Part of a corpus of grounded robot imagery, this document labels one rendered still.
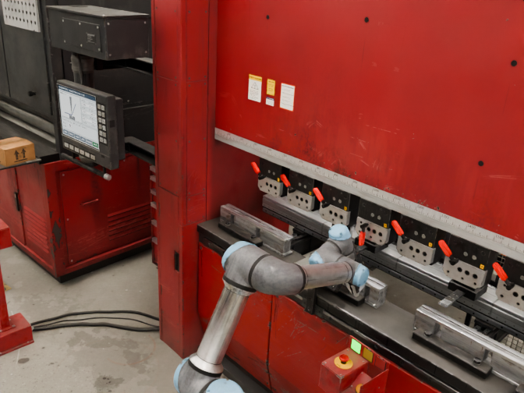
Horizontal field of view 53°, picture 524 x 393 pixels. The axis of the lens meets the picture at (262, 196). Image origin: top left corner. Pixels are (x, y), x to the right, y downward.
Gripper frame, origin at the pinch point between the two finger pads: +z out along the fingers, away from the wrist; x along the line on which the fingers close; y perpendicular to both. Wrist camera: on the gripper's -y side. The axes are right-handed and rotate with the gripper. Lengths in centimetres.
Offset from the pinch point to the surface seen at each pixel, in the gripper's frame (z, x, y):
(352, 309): 9.9, 2.5, -1.4
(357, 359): 14.2, -13.2, -15.6
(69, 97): -83, 141, -36
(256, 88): -65, 74, 29
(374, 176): -39.0, 6.0, 29.1
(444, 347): 12.5, -35.9, 8.8
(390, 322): 13.4, -11.7, 5.1
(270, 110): -56, 65, 27
